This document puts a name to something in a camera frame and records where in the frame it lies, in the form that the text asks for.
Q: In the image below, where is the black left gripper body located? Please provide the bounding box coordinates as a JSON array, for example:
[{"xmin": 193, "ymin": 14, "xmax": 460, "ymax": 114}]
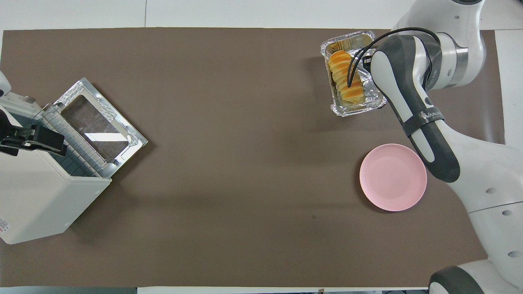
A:
[{"xmin": 0, "ymin": 108, "xmax": 33, "ymax": 157}]

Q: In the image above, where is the golden ridged bread loaf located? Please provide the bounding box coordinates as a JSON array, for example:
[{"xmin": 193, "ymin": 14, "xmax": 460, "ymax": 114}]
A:
[{"xmin": 329, "ymin": 50, "xmax": 366, "ymax": 102}]

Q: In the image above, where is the aluminium foil tray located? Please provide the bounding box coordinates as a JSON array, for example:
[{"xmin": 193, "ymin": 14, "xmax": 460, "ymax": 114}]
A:
[{"xmin": 320, "ymin": 30, "xmax": 387, "ymax": 118}]

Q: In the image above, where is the silver glass oven door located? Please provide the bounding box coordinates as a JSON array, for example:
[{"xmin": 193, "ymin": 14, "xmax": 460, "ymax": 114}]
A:
[{"xmin": 53, "ymin": 77, "xmax": 148, "ymax": 179}]

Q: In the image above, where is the white toaster oven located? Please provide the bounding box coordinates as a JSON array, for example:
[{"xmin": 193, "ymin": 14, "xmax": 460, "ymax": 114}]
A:
[{"xmin": 0, "ymin": 92, "xmax": 112, "ymax": 245}]

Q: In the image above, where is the pink round plate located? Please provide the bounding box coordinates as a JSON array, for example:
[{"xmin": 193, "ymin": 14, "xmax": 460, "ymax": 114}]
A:
[{"xmin": 359, "ymin": 143, "xmax": 428, "ymax": 212}]

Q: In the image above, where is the brown table mat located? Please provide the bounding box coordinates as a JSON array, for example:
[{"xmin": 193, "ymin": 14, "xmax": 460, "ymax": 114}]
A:
[{"xmin": 0, "ymin": 27, "xmax": 521, "ymax": 287}]

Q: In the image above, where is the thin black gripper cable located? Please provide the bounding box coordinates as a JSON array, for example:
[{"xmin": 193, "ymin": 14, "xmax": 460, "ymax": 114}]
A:
[{"xmin": 346, "ymin": 27, "xmax": 442, "ymax": 88}]

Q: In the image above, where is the metal wire oven rack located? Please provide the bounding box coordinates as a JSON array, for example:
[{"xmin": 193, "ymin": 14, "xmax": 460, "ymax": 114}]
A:
[{"xmin": 41, "ymin": 103, "xmax": 113, "ymax": 179}]

